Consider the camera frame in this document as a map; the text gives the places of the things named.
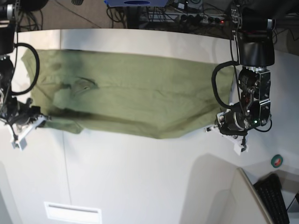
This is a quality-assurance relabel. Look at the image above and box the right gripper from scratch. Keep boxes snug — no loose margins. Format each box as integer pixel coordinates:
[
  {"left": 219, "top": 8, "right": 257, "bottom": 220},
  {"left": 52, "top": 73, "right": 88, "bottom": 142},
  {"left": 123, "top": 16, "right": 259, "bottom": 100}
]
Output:
[{"left": 4, "top": 98, "right": 51, "bottom": 151}]

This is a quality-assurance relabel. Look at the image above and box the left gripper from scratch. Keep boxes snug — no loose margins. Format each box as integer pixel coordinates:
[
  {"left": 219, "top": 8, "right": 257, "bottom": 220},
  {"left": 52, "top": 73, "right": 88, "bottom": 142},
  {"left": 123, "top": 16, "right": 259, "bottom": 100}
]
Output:
[{"left": 205, "top": 109, "right": 257, "bottom": 154}]

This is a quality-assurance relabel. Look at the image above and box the green t-shirt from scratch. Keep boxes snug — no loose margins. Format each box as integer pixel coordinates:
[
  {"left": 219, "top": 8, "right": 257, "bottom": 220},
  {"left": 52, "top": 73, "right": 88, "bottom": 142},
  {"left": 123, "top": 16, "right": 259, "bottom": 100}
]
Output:
[{"left": 31, "top": 50, "right": 223, "bottom": 139}]

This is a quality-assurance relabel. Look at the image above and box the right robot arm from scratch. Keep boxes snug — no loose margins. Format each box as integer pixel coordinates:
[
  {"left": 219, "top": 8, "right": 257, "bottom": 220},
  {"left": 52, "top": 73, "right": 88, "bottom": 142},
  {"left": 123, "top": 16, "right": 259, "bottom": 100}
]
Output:
[{"left": 0, "top": 0, "right": 49, "bottom": 151}]

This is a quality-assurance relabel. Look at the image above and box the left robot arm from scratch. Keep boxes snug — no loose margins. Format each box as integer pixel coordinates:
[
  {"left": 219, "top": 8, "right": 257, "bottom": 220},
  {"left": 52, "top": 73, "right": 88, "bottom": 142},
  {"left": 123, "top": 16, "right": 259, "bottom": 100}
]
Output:
[{"left": 206, "top": 0, "right": 275, "bottom": 154}]

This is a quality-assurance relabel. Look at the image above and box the green tape roll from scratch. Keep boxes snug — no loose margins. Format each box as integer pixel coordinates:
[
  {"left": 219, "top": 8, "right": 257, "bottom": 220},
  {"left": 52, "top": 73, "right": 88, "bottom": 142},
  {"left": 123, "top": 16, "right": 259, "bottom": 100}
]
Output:
[{"left": 271, "top": 154, "right": 284, "bottom": 168}]

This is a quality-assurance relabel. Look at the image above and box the black keyboard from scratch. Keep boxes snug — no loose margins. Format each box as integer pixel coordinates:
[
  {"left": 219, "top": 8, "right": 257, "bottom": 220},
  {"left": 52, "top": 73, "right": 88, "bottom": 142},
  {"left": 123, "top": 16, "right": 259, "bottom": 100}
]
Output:
[{"left": 254, "top": 173, "right": 290, "bottom": 224}]

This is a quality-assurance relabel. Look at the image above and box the white table slot plate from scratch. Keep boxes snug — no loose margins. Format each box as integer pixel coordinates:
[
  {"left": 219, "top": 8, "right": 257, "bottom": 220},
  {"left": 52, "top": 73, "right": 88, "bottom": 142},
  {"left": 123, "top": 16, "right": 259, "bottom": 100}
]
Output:
[{"left": 44, "top": 202, "right": 102, "bottom": 224}]

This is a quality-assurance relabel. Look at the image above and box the black power strip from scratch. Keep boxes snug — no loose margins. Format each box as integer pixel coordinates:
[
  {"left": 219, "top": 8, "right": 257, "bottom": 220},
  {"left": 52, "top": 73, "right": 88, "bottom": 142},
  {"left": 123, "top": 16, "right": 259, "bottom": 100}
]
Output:
[{"left": 179, "top": 13, "right": 228, "bottom": 26}]

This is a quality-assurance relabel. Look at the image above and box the blue box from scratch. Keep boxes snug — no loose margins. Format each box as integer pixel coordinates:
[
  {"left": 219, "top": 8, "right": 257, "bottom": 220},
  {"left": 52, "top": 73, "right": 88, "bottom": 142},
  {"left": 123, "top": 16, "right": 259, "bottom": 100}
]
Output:
[{"left": 104, "top": 0, "right": 174, "bottom": 7}]

